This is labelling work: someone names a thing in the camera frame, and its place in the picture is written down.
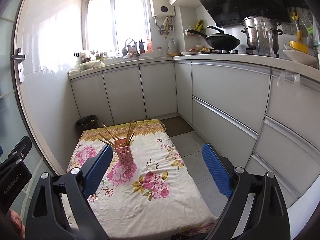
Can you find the silver door handle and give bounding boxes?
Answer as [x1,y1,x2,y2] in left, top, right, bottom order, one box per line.
[11,48,26,83]

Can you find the window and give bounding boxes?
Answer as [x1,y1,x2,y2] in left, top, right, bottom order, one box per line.
[82,0,153,57]

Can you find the black trash bin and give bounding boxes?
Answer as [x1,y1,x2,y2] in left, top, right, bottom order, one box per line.
[75,115,99,136]

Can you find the bananas on shelf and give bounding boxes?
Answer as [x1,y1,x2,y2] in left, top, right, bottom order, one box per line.
[194,20,203,32]

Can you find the floral table cloth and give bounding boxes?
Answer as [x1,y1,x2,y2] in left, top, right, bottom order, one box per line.
[62,119,218,239]

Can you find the yellow bowl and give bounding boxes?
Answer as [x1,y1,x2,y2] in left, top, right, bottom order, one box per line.
[289,41,308,53]

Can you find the white electric kettle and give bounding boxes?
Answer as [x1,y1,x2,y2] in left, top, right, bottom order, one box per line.
[168,38,177,54]

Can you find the brown floor mat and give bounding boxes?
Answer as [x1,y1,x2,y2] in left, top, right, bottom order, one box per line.
[161,116,194,137]

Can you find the pink perforated utensil holder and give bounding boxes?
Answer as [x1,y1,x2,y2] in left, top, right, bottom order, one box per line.
[115,138,133,164]

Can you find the black wok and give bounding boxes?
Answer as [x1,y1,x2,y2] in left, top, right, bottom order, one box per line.
[187,25,240,51]

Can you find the clear plastic pitcher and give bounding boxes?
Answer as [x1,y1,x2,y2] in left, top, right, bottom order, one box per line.
[254,18,274,57]

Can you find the stainless steel steamer pot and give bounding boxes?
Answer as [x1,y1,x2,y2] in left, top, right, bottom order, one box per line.
[241,16,283,56]

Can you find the white bowl on counter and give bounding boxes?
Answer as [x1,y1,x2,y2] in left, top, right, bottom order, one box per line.
[283,49,318,66]

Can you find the person's left hand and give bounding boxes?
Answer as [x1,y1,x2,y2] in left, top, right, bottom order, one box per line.
[7,209,25,239]

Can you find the white water heater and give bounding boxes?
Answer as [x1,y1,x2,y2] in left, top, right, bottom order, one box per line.
[150,0,175,17]

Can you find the green basin on counter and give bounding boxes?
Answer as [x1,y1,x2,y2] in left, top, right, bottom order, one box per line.
[78,61,96,72]

